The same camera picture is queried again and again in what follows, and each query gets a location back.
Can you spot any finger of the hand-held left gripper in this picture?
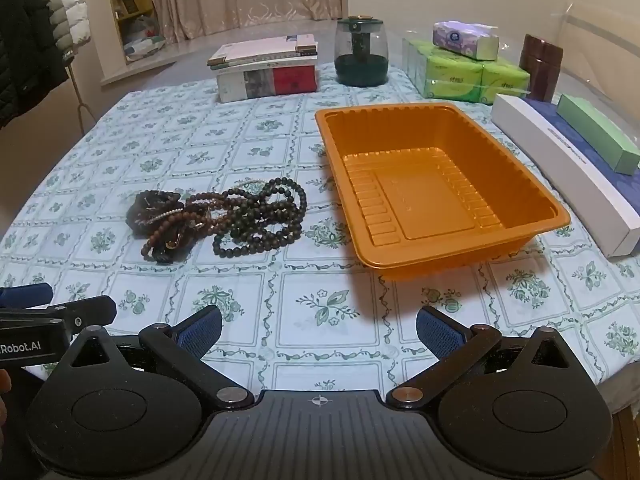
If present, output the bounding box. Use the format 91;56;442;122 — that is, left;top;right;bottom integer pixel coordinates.
0;296;118;333
0;282;53;308

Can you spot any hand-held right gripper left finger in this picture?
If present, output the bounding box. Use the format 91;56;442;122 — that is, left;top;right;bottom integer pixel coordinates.
65;305;256;411

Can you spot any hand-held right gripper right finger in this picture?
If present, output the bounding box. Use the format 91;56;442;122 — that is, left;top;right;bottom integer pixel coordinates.
386;306;581;411

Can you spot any black strap wristwatch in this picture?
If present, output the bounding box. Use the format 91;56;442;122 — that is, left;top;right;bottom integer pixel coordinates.
150;220;193;266

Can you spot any brown bead necklace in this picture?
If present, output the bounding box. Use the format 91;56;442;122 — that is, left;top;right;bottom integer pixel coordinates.
141;191;226;262

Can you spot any white pearl strand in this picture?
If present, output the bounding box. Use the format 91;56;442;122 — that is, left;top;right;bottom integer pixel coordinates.
144;207;187;224

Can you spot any dark chunky bracelet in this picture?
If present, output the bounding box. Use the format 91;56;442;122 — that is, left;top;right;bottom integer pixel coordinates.
127;189;186;233

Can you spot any orange plastic tray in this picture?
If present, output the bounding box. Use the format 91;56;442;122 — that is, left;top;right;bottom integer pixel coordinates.
315;102;572;281

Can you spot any dark bead necklace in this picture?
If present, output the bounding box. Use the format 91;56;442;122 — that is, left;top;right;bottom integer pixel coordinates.
212;178;308;259

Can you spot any person's left hand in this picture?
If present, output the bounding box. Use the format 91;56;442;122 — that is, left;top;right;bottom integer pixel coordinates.
0;369;13;431

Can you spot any coat stand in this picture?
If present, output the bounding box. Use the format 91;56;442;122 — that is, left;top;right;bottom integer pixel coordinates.
67;55;98;126

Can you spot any white and blue box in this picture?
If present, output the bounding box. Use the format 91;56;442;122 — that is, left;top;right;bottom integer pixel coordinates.
491;94;640;259

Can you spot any black white puffer jacket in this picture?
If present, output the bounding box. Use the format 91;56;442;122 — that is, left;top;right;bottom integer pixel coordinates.
0;0;92;128

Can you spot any green tissue packs bundle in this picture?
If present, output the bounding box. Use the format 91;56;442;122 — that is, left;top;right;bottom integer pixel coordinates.
402;37;531;106

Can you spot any long green box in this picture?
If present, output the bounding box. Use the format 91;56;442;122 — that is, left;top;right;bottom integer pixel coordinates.
556;94;640;176

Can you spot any thick red grey book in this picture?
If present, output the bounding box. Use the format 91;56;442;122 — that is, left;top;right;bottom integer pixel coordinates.
216;57;319;104

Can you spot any dark green glass jar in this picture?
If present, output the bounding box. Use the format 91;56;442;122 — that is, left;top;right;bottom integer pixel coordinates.
334;14;390;87

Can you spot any plastic bag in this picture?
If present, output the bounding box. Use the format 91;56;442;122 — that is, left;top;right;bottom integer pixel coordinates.
122;14;168;63

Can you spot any thin book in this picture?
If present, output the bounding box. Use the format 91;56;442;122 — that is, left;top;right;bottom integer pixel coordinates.
209;51;319;70

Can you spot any brown thermos cup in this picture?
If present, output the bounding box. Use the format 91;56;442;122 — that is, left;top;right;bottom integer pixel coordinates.
519;34;565;103

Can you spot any pink white book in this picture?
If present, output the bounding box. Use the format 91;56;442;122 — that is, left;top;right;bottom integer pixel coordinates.
207;34;319;63

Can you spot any purple tissue pack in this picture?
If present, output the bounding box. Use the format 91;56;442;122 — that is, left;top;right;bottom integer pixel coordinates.
432;20;501;61

